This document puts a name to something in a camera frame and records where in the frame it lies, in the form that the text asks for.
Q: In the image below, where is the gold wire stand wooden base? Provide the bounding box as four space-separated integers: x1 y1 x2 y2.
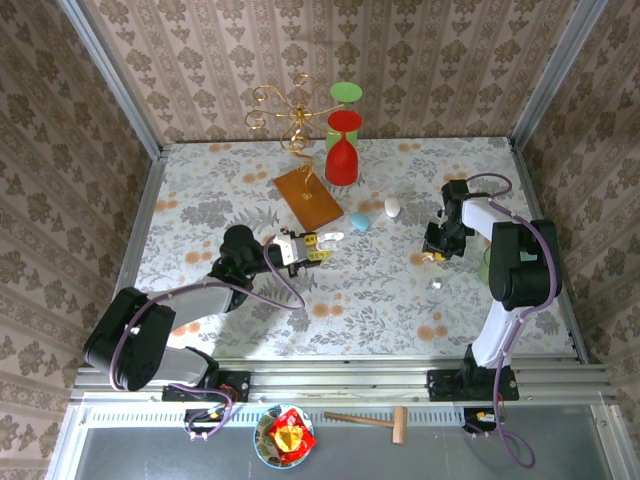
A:
244 73 346 235

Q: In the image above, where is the red plastic wine glass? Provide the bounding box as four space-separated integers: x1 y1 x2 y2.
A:
323 109 364 188

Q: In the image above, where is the small wooden mallet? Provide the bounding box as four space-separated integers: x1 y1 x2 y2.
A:
323 405 409 446

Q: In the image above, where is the green plastic wine glass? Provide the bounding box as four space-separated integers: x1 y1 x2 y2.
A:
324 81 364 151

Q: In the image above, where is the long aluminium base rail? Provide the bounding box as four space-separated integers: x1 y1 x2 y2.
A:
69 355 624 405

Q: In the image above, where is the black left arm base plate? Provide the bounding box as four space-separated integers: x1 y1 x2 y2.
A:
162 370 251 403

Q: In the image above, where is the red and yellow snack packet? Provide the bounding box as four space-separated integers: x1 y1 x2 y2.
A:
264 407 318 466

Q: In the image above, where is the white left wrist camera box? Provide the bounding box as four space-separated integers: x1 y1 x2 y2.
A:
272 234 301 266

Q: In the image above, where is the patterned ceramic bowl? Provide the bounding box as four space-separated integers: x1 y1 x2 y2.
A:
252 402 316 470

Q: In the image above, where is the black cable connector box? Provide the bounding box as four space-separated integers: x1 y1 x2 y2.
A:
462 407 501 435
183 407 225 435

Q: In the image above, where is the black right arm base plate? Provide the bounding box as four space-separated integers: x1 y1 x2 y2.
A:
427 368 520 403

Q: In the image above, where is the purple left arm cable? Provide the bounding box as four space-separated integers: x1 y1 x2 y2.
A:
107 237 307 441

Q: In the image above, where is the white capsule-shaped charging case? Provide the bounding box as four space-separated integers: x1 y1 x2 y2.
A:
316 230 346 253

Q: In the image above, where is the green translucent cup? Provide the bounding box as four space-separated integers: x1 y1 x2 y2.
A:
476 243 494 285

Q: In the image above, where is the aluminium frame post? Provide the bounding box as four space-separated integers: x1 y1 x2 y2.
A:
512 0 614 149
57 0 164 159

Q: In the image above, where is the aluminium table side rail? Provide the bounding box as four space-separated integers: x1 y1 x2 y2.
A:
92 144 170 364
507 137 594 364

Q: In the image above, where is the slotted grey cable duct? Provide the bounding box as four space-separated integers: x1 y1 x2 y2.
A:
82 407 466 427

